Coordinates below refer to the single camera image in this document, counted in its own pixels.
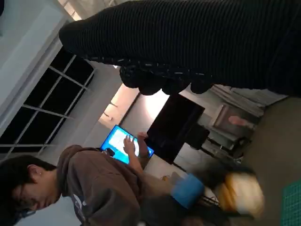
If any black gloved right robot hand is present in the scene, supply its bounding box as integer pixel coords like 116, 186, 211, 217
58, 0, 301, 96

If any person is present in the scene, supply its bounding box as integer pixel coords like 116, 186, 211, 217
0, 131, 174, 226

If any green cutting mat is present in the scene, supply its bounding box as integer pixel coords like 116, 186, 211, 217
281, 180, 301, 226

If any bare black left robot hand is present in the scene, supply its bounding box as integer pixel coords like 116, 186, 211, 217
171, 161, 258, 219

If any long toy bread loaf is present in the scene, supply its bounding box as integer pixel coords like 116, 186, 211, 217
215, 173, 266, 216

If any dark window with white frame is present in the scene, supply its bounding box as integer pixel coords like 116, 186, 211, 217
0, 48, 95, 161

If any laptop with blue screen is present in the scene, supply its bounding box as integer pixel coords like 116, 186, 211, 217
101, 124, 155, 165

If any black monitor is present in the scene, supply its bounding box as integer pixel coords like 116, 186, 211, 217
144, 93, 210, 165

